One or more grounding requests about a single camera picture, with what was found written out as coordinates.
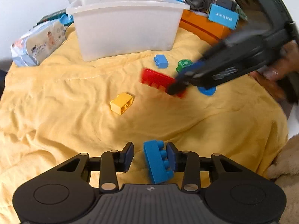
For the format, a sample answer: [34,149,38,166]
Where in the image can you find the yellow blanket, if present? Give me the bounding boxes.
[0,26,289,215]

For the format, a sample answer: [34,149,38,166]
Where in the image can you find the dark green box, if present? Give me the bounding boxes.
[36,9,67,26]

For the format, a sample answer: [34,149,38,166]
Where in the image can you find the grey cable bundle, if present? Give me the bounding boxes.
[187,0,211,11]

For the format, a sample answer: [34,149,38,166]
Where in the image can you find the large blue toy block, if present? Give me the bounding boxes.
[143,140,175,184]

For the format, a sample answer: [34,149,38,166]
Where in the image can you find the small blue toy block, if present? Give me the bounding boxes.
[153,54,169,69]

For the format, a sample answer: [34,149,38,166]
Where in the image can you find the small yellow toy block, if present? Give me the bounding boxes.
[110,93,134,115]

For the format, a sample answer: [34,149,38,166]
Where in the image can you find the person's right hand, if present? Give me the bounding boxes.
[251,41,299,98]

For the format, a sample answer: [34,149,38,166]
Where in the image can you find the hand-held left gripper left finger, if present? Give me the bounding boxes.
[57,142,135,191]

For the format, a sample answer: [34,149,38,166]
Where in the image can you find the green gear toy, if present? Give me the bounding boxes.
[176,59,194,73]

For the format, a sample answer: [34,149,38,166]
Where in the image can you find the wet wipes pack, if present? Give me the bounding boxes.
[10,20,67,67]

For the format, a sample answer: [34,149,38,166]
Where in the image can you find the white plastic storage bin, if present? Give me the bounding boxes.
[59,0,191,62]

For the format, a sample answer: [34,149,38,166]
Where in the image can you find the blue plastic disc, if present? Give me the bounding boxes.
[197,86,217,97]

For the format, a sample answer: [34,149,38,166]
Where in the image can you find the black electronic device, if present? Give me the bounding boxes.
[215,0,236,11]

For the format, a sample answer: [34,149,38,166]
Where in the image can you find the light blue cardboard box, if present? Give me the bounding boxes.
[208,3,240,30]

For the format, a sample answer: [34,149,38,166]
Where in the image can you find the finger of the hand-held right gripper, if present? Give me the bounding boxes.
[176,59,207,80]
[167,75,194,96]

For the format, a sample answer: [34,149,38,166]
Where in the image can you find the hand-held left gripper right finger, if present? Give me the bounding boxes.
[166,142,244,191]

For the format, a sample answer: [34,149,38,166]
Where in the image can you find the red long toy block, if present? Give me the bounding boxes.
[140,68,187,98]

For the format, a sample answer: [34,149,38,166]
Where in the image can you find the beige fluffy cloth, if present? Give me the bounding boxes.
[266,135,299,185]

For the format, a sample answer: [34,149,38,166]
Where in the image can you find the orange box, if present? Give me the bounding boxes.
[179,9,232,46]

